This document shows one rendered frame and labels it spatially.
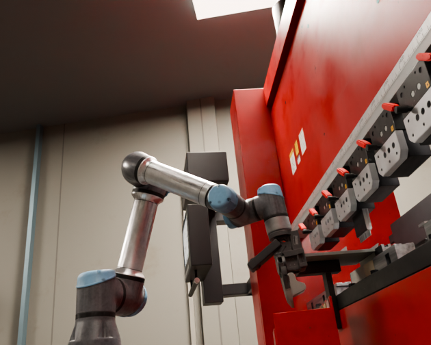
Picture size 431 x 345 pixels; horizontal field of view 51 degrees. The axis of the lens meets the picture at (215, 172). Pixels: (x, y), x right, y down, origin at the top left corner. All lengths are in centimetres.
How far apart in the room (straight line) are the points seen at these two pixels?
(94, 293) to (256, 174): 143
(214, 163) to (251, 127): 32
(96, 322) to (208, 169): 155
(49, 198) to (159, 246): 134
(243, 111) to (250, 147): 25
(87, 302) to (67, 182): 370
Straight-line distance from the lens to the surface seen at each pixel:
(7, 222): 520
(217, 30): 416
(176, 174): 138
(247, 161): 262
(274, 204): 135
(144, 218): 156
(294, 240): 134
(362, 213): 163
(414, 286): 107
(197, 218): 259
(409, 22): 127
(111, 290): 144
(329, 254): 150
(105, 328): 140
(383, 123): 138
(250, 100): 283
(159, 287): 437
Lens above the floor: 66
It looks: 25 degrees up
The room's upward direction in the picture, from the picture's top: 6 degrees counter-clockwise
